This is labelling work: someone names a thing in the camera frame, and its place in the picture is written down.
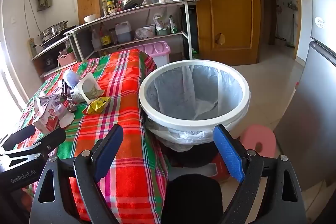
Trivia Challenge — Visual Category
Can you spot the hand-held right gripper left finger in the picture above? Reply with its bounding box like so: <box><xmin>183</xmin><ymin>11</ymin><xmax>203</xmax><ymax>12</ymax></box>
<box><xmin>31</xmin><ymin>124</ymin><xmax>124</xmax><ymax>224</ymax></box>

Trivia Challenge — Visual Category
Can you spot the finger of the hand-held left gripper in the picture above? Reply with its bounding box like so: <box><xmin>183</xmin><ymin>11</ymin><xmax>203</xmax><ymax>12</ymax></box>
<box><xmin>0</xmin><ymin>127</ymin><xmax>67</xmax><ymax>159</ymax></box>
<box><xmin>2</xmin><ymin>125</ymin><xmax>36</xmax><ymax>151</ymax></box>

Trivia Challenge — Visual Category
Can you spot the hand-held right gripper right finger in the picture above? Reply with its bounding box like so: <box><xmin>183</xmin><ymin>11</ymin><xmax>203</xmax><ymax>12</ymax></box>
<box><xmin>213</xmin><ymin>124</ymin><xmax>306</xmax><ymax>224</ymax></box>

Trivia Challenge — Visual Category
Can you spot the pink milk carton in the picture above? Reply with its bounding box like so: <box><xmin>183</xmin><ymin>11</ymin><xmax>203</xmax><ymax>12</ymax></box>
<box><xmin>33</xmin><ymin>94</ymin><xmax>63</xmax><ymax>133</ymax></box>

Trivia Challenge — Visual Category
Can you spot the purple snack wrapper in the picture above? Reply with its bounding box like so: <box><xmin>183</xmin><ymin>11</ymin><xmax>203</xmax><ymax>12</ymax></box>
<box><xmin>61</xmin><ymin>79</ymin><xmax>78</xmax><ymax>112</ymax></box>

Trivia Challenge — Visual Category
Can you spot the white yogurt cup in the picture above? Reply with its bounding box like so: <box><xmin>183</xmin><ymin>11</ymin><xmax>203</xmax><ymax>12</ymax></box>
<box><xmin>70</xmin><ymin>72</ymin><xmax>104</xmax><ymax>104</ymax></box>

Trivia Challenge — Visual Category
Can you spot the lavender white drink carton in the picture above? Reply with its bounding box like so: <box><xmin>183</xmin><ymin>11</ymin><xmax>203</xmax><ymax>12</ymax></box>
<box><xmin>64</xmin><ymin>69</ymin><xmax>80</xmax><ymax>88</ymax></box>

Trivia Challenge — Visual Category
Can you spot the red box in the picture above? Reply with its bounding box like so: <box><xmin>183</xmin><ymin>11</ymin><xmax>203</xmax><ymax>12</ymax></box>
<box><xmin>210</xmin><ymin>154</ymin><xmax>231</xmax><ymax>184</ymax></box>

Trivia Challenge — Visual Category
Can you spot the pink plastic stool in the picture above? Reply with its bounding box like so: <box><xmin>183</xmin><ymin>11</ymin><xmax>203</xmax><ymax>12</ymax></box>
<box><xmin>240</xmin><ymin>124</ymin><xmax>276</xmax><ymax>161</ymax></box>

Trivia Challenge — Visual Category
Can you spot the red green plaid tablecloth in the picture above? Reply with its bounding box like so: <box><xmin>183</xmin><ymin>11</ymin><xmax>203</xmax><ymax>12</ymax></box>
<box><xmin>16</xmin><ymin>49</ymin><xmax>170</xmax><ymax>224</ymax></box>

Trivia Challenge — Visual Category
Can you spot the yellow snack wrapper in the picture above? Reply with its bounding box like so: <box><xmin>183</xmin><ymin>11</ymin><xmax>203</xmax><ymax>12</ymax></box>
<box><xmin>82</xmin><ymin>96</ymin><xmax>112</xmax><ymax>115</ymax></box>

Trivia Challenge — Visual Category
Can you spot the black appliance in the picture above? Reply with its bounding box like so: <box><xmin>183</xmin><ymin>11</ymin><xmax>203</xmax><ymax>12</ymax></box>
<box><xmin>43</xmin><ymin>56</ymin><xmax>57</xmax><ymax>68</ymax></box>

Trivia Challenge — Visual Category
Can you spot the pink plastic basket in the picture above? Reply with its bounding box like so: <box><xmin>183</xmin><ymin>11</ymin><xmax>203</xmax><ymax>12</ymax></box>
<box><xmin>57</xmin><ymin>52</ymin><xmax>77</xmax><ymax>67</ymax></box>

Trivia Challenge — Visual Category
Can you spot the yellow power strip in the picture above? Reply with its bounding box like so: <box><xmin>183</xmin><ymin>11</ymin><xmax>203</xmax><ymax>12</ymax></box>
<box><xmin>28</xmin><ymin>38</ymin><xmax>37</xmax><ymax>56</ymax></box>

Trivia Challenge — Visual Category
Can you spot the low white shelf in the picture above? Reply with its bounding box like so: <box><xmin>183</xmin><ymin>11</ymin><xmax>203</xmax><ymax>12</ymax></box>
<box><xmin>31</xmin><ymin>35</ymin><xmax>79</xmax><ymax>77</ymax></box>

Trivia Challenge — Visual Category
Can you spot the silver refrigerator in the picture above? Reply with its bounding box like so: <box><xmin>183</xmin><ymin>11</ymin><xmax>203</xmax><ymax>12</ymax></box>
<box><xmin>273</xmin><ymin>0</ymin><xmax>336</xmax><ymax>191</ymax></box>

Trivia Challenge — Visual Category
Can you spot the black induction cooker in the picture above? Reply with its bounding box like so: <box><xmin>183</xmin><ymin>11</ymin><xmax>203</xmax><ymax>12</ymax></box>
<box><xmin>41</xmin><ymin>25</ymin><xmax>78</xmax><ymax>47</ymax></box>

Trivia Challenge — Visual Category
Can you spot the clear plastic bottle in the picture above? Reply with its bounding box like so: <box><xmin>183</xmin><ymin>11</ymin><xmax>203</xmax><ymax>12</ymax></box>
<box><xmin>91</xmin><ymin>28</ymin><xmax>101</xmax><ymax>51</ymax></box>

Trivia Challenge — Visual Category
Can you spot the steel steamer pot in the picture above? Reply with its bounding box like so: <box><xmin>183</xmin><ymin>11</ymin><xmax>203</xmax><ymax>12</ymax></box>
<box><xmin>37</xmin><ymin>20</ymin><xmax>69</xmax><ymax>39</ymax></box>

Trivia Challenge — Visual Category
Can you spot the yellow label oil bottle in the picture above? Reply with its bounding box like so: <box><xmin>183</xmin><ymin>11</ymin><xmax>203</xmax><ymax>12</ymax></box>
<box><xmin>101</xmin><ymin>25</ymin><xmax>111</xmax><ymax>46</ymax></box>

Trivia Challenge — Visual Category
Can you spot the pink lidded storage bin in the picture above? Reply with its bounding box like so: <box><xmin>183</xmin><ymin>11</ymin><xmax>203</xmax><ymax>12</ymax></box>
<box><xmin>123</xmin><ymin>41</ymin><xmax>171</xmax><ymax>67</ymax></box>

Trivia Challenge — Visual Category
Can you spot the white plastic jug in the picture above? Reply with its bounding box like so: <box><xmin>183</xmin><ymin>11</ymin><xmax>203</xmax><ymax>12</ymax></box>
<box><xmin>115</xmin><ymin>21</ymin><xmax>132</xmax><ymax>43</ymax></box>

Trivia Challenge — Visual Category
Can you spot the wooden door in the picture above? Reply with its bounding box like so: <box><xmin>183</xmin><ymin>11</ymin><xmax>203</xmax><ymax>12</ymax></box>
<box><xmin>188</xmin><ymin>0</ymin><xmax>261</xmax><ymax>65</ymax></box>

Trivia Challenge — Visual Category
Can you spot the tall white shelf rack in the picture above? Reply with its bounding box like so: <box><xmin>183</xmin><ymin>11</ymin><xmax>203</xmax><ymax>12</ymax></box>
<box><xmin>64</xmin><ymin>0</ymin><xmax>200</xmax><ymax>62</ymax></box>

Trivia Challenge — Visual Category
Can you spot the green white pouch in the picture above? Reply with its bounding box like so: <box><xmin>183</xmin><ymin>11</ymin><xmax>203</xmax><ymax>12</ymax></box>
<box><xmin>169</xmin><ymin>15</ymin><xmax>178</xmax><ymax>33</ymax></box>

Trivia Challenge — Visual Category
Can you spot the wooden cutting board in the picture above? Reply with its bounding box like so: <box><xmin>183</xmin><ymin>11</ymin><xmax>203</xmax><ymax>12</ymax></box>
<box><xmin>77</xmin><ymin>0</ymin><xmax>101</xmax><ymax>26</ymax></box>

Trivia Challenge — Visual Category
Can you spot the bundle of plastic bags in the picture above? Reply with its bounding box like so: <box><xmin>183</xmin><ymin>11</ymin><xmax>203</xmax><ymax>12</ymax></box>
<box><xmin>154</xmin><ymin>13</ymin><xmax>171</xmax><ymax>30</ymax></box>

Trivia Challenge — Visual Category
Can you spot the steel frying pan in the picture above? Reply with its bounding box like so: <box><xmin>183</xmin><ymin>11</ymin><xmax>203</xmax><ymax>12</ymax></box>
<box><xmin>120</xmin><ymin>0</ymin><xmax>145</xmax><ymax>10</ymax></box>

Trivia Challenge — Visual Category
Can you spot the wooden door frame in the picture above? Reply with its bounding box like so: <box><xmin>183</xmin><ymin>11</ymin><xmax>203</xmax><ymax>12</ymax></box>
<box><xmin>259</xmin><ymin>0</ymin><xmax>302</xmax><ymax>62</ymax></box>

